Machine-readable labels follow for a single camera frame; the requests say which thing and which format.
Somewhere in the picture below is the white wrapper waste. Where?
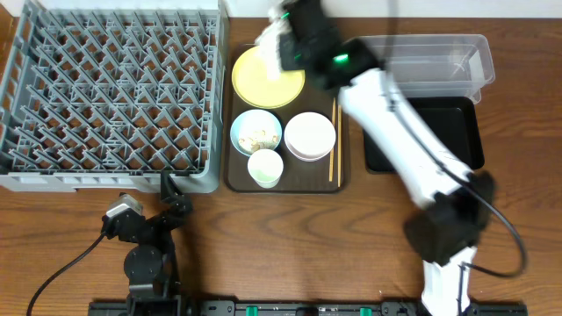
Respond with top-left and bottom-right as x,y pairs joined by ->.
255,3 -> 291,81

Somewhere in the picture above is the white green cup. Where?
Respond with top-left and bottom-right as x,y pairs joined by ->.
248,149 -> 285,189

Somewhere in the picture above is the light blue bowl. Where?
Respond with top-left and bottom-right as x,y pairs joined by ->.
230,110 -> 283,156

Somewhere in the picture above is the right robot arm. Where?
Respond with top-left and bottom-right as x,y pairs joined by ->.
275,1 -> 494,315

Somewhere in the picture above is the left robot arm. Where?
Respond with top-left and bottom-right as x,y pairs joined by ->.
101,171 -> 193,315

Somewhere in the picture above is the grey dishwasher rack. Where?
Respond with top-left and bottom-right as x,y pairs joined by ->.
1,1 -> 229,193

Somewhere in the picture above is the black waste tray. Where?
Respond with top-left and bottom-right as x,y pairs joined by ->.
362,96 -> 486,174

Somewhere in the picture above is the yellow plate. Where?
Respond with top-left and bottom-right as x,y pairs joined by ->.
232,47 -> 306,109

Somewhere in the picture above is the white pink bowl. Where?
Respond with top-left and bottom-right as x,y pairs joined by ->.
284,111 -> 336,162

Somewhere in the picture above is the left wooden chopstick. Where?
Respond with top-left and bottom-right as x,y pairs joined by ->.
328,98 -> 336,182

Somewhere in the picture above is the dark brown serving tray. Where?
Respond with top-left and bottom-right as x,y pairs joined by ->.
223,42 -> 350,194

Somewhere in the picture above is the clear plastic bin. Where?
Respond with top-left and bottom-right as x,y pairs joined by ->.
346,33 -> 496,106

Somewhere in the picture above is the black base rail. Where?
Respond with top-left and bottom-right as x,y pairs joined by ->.
87,298 -> 529,316

